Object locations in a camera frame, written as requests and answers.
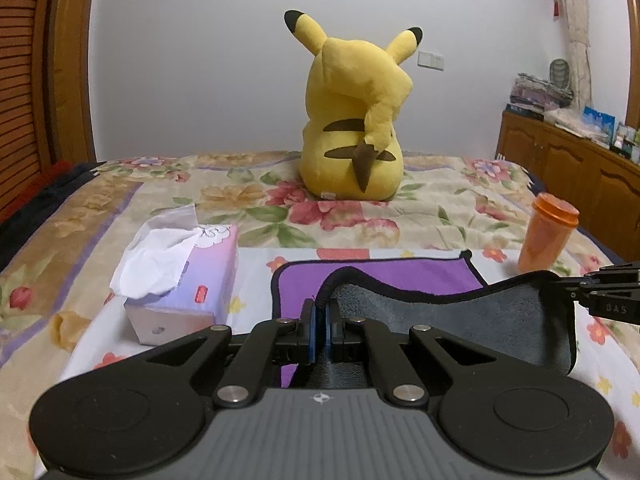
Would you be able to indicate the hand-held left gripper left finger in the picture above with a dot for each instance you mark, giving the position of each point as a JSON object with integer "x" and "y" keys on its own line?
{"x": 310, "y": 332}

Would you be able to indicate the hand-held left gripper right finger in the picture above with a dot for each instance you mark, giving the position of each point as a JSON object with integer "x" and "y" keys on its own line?
{"x": 328, "y": 332}

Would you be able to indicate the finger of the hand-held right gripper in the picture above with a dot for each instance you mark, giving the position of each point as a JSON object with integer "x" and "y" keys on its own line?
{"x": 612, "y": 271}
{"x": 607, "y": 305}

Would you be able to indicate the purple and grey towel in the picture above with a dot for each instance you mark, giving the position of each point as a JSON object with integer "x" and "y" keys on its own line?
{"x": 400, "y": 277}

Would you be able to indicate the orange plastic cup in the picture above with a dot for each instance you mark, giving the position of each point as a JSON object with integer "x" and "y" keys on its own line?
{"x": 542, "y": 240}

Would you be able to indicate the wooden cabinet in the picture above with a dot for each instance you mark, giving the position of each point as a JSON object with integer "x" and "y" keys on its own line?
{"x": 565, "y": 170}

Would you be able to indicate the purple tissue box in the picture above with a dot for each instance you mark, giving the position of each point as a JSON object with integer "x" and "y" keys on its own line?
{"x": 200, "y": 270}

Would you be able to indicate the small green boxes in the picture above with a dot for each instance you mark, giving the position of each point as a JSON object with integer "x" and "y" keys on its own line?
{"x": 627, "y": 141}

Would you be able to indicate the blue picture box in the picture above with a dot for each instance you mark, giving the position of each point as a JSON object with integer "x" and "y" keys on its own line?
{"x": 599, "y": 125}

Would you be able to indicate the floral bed sheet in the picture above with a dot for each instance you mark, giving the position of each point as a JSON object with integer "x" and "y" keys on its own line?
{"x": 425, "y": 220}

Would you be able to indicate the stack of magazines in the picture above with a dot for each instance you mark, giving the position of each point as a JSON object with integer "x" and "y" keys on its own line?
{"x": 537, "y": 95}

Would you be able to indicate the grey ribbed vase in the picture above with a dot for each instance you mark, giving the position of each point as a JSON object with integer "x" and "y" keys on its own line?
{"x": 559, "y": 74}

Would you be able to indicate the yellow plush toy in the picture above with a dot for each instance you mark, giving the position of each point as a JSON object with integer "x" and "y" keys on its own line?
{"x": 350, "y": 110}

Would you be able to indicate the cream patterned curtain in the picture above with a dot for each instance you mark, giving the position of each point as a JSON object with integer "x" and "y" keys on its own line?
{"x": 575, "y": 25}

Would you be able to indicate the dark cloth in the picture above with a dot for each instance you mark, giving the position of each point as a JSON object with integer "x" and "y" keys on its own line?
{"x": 45, "y": 190}

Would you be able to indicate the wooden slatted door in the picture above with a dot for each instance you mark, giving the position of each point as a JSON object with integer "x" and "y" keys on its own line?
{"x": 30, "y": 70}

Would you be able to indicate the white wall switch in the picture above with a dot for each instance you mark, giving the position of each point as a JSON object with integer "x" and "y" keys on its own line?
{"x": 431, "y": 60}

